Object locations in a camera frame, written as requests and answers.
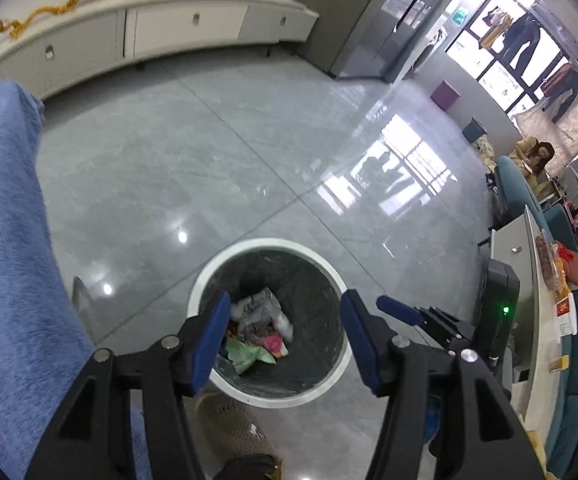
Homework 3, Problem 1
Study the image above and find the green wrapper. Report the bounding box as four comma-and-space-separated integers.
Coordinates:
223, 337, 276, 376

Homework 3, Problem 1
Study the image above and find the purple stool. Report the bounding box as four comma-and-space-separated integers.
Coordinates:
431, 80, 462, 110

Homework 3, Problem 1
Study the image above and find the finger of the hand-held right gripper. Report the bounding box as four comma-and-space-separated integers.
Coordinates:
376, 295, 476, 356

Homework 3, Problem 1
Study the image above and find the blue fleece blanket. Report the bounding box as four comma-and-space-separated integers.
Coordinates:
0, 81, 156, 480

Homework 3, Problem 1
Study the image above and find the brown knit slipper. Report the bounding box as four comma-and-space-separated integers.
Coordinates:
194, 392, 283, 480

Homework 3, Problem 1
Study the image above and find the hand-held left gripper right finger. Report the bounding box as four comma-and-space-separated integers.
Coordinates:
339, 288, 548, 480

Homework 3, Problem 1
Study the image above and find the red and white booklet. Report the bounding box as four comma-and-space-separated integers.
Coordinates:
551, 292, 578, 337

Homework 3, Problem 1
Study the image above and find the clear bag of snacks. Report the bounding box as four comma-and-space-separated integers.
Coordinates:
536, 229, 570, 307

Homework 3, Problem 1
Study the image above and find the yellow hanging garment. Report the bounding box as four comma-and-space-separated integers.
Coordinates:
478, 9, 513, 52

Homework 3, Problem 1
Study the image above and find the black bin liner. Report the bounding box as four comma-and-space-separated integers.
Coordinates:
200, 249, 346, 396

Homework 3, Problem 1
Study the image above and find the white patterned snack bag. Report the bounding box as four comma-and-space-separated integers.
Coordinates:
233, 287, 290, 332

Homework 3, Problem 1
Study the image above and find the red plastic bag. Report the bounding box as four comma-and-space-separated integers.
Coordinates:
553, 242, 578, 287

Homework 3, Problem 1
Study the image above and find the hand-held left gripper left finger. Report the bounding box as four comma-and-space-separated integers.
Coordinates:
24, 290, 233, 480

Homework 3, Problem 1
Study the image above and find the white television cabinet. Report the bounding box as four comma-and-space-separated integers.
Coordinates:
0, 0, 320, 101

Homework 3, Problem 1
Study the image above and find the yellow tinsel garland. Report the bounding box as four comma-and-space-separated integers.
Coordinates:
0, 0, 126, 41

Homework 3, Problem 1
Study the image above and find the grey refrigerator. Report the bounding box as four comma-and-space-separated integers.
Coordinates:
328, 0, 480, 81

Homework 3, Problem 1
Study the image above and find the red and white wrapper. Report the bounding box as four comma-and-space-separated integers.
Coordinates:
261, 334, 290, 359

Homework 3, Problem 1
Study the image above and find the teal armchair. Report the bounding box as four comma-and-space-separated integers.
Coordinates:
491, 154, 578, 252

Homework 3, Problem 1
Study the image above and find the dark red hanging garment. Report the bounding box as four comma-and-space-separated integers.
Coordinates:
541, 59, 578, 122

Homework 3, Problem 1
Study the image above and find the white coffee table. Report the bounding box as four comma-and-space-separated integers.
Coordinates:
478, 204, 578, 462

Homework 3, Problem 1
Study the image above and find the white tissue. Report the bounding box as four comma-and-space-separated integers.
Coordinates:
269, 310, 295, 344

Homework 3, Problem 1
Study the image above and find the beige hanging cloth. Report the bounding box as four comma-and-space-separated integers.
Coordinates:
513, 99, 578, 162

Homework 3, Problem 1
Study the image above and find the white round bin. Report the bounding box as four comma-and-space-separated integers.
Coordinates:
187, 237, 354, 409

